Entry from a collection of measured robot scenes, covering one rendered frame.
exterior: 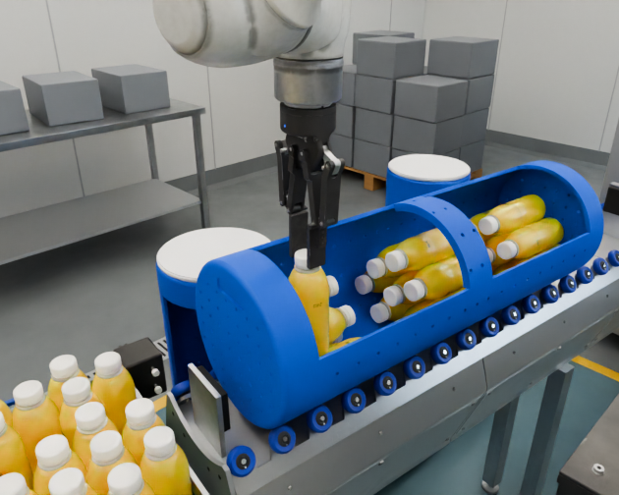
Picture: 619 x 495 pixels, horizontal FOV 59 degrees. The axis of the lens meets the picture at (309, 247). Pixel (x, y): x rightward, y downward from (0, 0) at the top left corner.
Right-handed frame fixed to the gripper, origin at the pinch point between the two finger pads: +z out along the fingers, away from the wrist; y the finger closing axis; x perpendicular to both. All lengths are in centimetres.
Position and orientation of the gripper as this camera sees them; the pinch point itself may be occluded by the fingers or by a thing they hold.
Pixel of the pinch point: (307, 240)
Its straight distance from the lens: 81.7
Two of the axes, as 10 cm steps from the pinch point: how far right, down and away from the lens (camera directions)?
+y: -6.0, -3.6, 7.2
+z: -0.1, 9.0, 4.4
